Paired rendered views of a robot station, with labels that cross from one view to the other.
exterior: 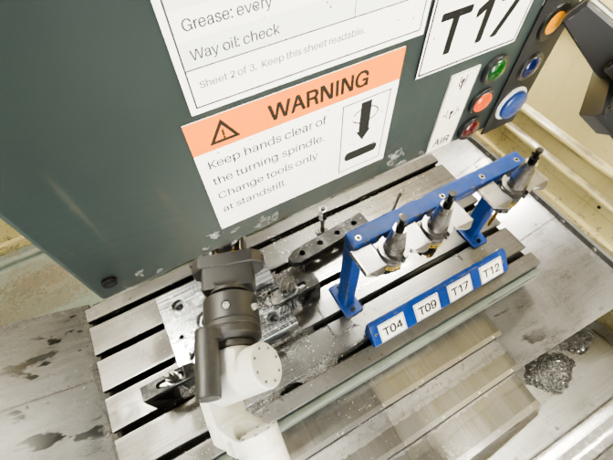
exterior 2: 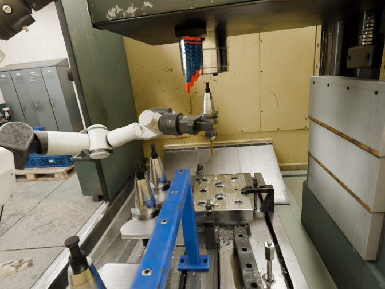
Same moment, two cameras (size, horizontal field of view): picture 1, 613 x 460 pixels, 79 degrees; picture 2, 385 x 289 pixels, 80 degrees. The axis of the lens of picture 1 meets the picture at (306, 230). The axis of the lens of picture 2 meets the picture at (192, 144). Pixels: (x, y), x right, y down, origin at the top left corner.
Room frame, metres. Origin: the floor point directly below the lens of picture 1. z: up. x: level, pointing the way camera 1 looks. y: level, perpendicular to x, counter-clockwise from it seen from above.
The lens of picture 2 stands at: (0.75, -0.56, 1.49)
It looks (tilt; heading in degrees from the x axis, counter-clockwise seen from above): 18 degrees down; 124
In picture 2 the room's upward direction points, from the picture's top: 6 degrees counter-clockwise
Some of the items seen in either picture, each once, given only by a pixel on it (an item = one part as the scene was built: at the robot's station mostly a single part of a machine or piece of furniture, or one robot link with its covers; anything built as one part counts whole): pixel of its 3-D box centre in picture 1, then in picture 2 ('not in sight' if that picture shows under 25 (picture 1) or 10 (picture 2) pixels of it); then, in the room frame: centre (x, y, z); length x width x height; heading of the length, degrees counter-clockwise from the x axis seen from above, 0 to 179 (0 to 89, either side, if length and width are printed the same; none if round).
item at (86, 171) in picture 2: not in sight; (122, 169); (-1.68, 1.28, 0.31); 0.94 x 0.64 x 0.62; 25
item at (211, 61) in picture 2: not in sight; (204, 55); (0.35, 0.15, 1.53); 0.16 x 0.16 x 0.12
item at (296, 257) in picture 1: (328, 243); (247, 265); (0.56, -0.06, 0.93); 0.26 x 0.05 x 0.06; 121
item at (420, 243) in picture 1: (414, 238); (153, 197); (0.39, -0.22, 1.21); 0.07 x 0.05 x 0.01; 26
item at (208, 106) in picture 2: not in sight; (208, 102); (0.36, 0.15, 1.38); 0.04 x 0.04 x 0.07
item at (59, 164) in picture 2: not in sight; (42, 150); (-3.68, 1.22, 0.39); 1.20 x 0.80 x 0.79; 24
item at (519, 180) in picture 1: (524, 172); (86, 288); (0.51, -0.47, 1.26); 0.04 x 0.04 x 0.07
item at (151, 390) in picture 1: (174, 382); (199, 176); (0.18, 0.32, 0.97); 0.13 x 0.03 x 0.15; 116
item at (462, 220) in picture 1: (456, 216); (138, 228); (0.44, -0.32, 1.21); 0.07 x 0.05 x 0.01; 26
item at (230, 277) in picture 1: (229, 290); (185, 123); (0.26, 0.13, 1.30); 0.13 x 0.12 x 0.10; 98
